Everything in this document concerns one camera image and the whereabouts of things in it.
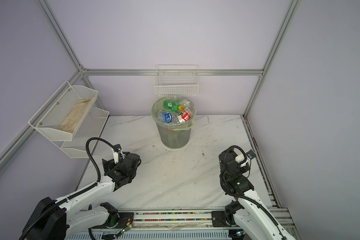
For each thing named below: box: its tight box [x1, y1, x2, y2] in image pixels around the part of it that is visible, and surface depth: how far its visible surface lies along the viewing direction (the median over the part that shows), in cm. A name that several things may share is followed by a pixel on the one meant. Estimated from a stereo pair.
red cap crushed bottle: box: [177, 107, 193, 123], surface depth 82 cm
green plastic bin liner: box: [151, 96, 197, 131], surface depth 86 cm
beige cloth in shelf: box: [58, 96, 94, 133], surface depth 81 cm
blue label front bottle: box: [158, 112, 176, 124], surface depth 84 cm
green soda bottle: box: [163, 100, 184, 112], surface depth 90 cm
